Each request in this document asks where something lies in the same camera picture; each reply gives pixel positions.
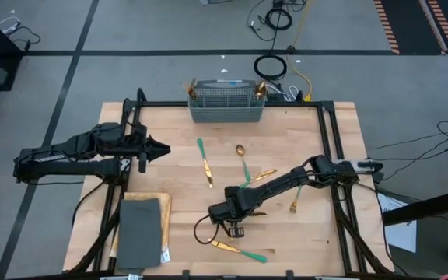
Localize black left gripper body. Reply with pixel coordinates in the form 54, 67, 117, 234
124, 123, 152, 174

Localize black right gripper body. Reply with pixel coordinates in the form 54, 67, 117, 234
218, 217, 247, 240

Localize gold knife green handle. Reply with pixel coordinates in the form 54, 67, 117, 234
196, 138, 214, 189
240, 168, 278, 189
209, 240, 268, 264

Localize folded tan cloth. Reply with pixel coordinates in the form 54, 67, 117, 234
109, 191, 173, 258

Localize grey plastic cutlery basket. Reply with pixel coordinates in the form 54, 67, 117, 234
187, 79, 268, 124

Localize dark grey rectangular pad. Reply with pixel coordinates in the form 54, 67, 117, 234
115, 197, 163, 272

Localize black desk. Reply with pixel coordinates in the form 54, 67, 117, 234
380, 185, 448, 227

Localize orange striped floor strip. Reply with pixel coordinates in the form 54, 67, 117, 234
373, 0, 401, 55
427, 0, 448, 56

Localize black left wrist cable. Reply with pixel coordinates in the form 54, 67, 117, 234
121, 97, 133, 129

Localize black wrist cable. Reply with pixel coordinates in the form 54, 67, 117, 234
121, 97, 133, 129
193, 215, 222, 246

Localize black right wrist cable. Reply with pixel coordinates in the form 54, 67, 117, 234
193, 215, 222, 246

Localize black left arm base cable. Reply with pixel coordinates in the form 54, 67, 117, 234
71, 180, 108, 230

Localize black braided cable bundle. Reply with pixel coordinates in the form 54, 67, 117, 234
331, 192, 394, 276
67, 208, 121, 274

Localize coiled black cable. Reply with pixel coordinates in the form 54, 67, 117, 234
253, 54, 289, 82
264, 6, 293, 32

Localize white cables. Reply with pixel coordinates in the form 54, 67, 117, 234
265, 82, 299, 103

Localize black floor cable with plug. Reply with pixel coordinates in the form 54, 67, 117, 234
5, 23, 42, 52

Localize yellow cable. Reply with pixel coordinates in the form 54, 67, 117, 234
285, 0, 314, 103

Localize white floor cable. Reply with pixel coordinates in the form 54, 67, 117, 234
0, 15, 22, 35

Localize loose black floor cables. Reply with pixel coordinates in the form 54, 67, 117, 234
371, 119, 448, 195

